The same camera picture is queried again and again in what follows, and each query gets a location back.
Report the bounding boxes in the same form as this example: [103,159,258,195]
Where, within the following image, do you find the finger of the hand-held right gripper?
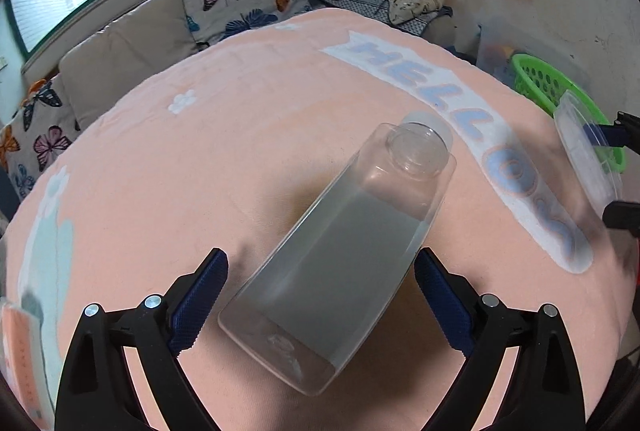
[602,200,640,242]
[582,111,640,146]

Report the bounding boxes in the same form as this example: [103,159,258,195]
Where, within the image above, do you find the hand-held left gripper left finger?
[55,247,230,431]

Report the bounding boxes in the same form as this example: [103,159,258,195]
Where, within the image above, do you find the clear plastic storage box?
[475,23,591,86]

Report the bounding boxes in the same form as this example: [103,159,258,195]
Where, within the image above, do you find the clear plastic lid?
[552,90,623,217]

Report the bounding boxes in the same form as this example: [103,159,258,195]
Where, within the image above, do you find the pink printed blanket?
[0,7,636,431]

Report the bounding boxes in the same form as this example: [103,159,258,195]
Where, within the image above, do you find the green plastic basket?
[510,54,628,174]

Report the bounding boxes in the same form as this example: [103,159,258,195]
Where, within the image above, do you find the beige cushion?
[59,0,198,129]

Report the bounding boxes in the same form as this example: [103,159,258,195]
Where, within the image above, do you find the orange white packet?
[0,301,56,431]

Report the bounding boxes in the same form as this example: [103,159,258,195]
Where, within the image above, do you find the clear plastic bottle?
[217,110,458,397]

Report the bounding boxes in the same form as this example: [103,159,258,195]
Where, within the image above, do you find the folded grey patterned blanket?
[314,0,453,36]

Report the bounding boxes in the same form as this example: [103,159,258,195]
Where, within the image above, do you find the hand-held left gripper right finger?
[414,247,586,431]

